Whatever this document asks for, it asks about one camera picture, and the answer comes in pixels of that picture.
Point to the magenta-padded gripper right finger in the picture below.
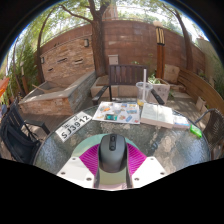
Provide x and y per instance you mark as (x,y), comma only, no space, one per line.
(150,171)

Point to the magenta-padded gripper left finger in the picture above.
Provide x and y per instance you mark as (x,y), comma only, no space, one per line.
(71,171)

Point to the grey computer mouse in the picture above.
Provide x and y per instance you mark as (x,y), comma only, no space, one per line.
(112,158)

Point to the white number plate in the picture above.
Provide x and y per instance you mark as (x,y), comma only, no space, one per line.
(72,126)

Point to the thick white book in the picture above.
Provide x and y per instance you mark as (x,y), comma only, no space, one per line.
(156,115)

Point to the thin white notebook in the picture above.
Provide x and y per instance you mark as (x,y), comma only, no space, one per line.
(181,121)

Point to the green packet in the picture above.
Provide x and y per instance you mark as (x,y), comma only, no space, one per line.
(196,131)

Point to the black chair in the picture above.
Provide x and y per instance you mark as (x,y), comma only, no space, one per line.
(18,140)

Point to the printed picture sheet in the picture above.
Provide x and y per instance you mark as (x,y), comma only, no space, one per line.
(116,112)

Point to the stone raised garden bed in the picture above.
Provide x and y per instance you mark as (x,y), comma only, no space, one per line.
(56,96)

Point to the clear plastic cup with straw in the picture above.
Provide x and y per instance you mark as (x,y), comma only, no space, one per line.
(144,95)

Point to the stone planter box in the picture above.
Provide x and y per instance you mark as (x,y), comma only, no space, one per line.
(161,90)

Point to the curved wooden bench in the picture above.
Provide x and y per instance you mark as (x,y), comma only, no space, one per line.
(200,88)

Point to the dark wooden chair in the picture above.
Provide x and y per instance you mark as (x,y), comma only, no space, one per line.
(123,75)

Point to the pale stone block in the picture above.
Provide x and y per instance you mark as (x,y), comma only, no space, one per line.
(171,73)

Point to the forked tree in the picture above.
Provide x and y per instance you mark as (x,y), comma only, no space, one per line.
(98,46)

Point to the slim tree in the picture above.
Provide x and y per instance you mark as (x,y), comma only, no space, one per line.
(187,43)

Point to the grey wall box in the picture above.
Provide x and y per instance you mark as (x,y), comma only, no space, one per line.
(113,60)

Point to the wooden lamp post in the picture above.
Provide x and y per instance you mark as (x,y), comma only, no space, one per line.
(160,50)

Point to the wall lamp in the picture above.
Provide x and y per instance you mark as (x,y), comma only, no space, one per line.
(86,42)

